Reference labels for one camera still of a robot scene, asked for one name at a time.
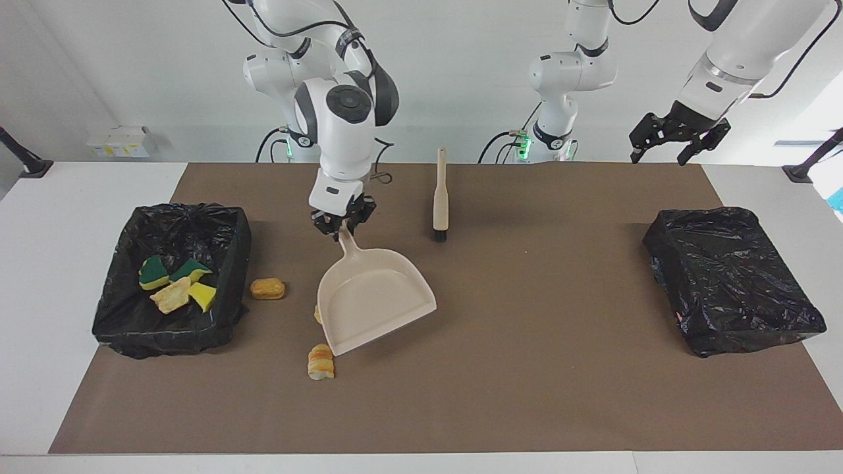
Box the yellow green sponge piece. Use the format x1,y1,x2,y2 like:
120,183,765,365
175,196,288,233
138,255,171,291
170,258,213,284
188,282,217,313

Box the beige plastic dustpan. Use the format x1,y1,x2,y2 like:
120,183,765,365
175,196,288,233
317,221,437,357

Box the striped croissant piece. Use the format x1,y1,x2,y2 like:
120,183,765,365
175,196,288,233
308,343,335,381

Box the brown table mat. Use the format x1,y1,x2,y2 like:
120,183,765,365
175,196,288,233
47,163,843,455

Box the black camera stand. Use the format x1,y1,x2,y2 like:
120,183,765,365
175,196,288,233
782,128,843,184
0,125,53,179

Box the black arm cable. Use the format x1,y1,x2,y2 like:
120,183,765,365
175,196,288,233
751,0,843,99
221,0,394,186

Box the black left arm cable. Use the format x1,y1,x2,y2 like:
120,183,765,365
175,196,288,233
751,0,843,99

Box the beige hand brush black bristles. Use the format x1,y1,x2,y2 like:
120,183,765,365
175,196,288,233
432,147,450,242

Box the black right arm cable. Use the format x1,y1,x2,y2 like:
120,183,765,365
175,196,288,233
221,0,394,186

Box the white wall boxes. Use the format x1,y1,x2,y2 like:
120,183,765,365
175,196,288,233
88,125,153,159

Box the black left base cable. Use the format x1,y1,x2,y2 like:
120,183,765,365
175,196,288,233
477,99,544,164

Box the orange striped bread slice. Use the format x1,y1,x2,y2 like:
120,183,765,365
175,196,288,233
150,276,192,315

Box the bin with black bag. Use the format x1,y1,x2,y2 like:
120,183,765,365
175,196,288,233
92,203,253,360
642,207,828,358

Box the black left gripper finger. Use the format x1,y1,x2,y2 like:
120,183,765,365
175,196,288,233
630,113,667,164
677,120,732,167

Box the brown bread bun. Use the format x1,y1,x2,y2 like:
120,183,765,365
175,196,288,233
250,278,286,301

